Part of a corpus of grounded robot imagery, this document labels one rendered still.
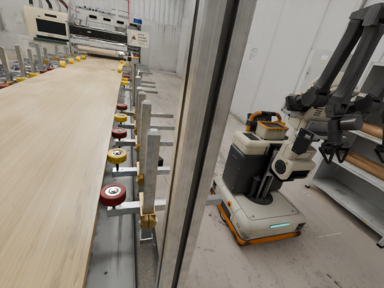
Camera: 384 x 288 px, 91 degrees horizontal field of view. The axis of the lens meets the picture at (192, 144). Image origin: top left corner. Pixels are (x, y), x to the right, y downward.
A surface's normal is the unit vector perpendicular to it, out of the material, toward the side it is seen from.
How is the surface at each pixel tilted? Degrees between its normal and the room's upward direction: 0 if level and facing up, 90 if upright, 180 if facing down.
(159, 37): 90
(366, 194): 90
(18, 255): 0
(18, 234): 0
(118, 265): 0
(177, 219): 90
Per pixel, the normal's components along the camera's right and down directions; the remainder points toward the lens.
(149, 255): 0.16, -0.89
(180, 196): 0.29, 0.46
